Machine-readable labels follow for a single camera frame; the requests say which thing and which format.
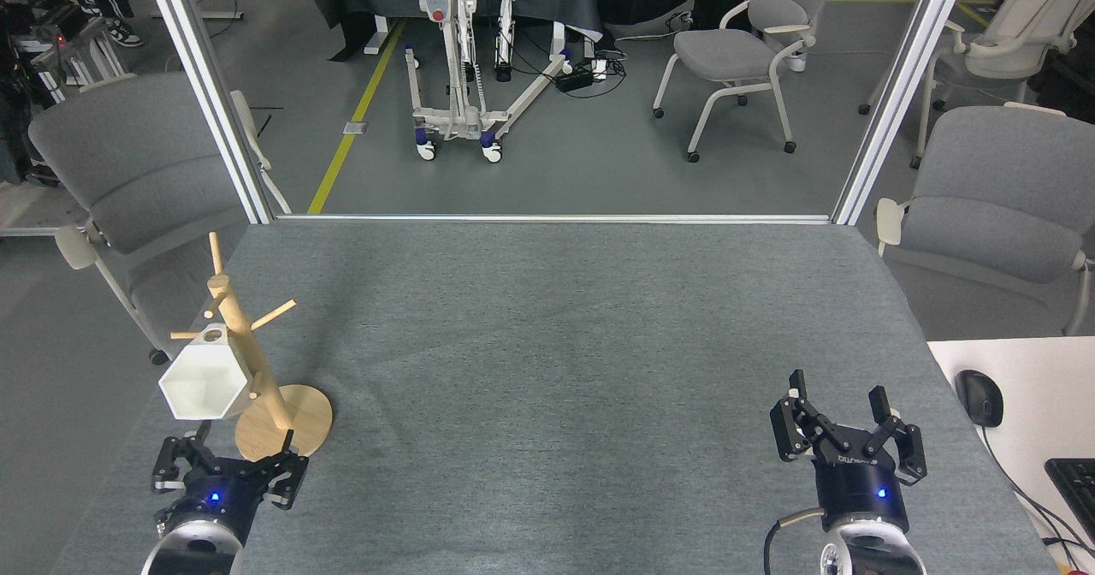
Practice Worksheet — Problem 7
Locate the grey chair with white frame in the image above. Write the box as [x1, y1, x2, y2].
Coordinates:
[858, 0, 1095, 169]
[874, 103, 1095, 336]
[28, 73, 292, 366]
[652, 0, 843, 163]

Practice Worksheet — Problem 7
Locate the wooden cup rack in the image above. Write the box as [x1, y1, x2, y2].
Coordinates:
[169, 233, 334, 463]

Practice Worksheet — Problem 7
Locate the black keyboard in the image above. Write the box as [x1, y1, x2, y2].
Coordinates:
[1045, 458, 1095, 546]

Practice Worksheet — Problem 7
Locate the silver post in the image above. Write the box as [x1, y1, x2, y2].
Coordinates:
[137, 0, 279, 225]
[832, 0, 976, 227]

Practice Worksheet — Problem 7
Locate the black mouse cable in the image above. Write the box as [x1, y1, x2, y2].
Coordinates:
[979, 425, 1095, 559]

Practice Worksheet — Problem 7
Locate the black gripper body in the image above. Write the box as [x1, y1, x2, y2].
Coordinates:
[154, 468, 263, 543]
[813, 451, 910, 535]

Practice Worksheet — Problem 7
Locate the metal equipment rack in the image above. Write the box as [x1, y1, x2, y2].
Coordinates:
[0, 0, 129, 105]

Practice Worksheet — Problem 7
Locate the black computer mouse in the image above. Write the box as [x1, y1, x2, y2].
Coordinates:
[955, 370, 1004, 428]

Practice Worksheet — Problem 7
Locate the white hexagonal cup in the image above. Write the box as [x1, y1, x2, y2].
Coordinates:
[158, 323, 254, 421]

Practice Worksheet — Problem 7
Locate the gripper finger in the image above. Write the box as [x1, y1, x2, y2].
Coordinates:
[242, 430, 310, 510]
[770, 370, 838, 463]
[151, 421, 216, 495]
[860, 385, 928, 484]

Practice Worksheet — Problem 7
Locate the white desk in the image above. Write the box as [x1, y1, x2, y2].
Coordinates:
[928, 336, 1095, 575]

